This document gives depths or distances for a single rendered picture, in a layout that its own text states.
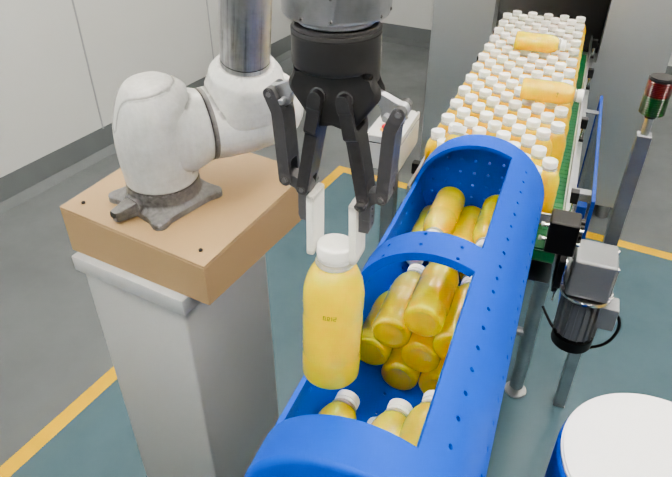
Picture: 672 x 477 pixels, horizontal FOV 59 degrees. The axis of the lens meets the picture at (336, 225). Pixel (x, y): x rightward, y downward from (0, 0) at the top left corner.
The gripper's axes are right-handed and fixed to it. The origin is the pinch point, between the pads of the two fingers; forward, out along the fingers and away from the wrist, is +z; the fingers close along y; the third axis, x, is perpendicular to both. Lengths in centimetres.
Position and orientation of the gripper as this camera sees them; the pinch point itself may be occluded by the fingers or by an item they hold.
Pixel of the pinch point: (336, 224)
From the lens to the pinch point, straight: 60.0
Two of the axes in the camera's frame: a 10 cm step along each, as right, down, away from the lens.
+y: 9.3, 2.1, -3.0
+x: 3.7, -5.3, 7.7
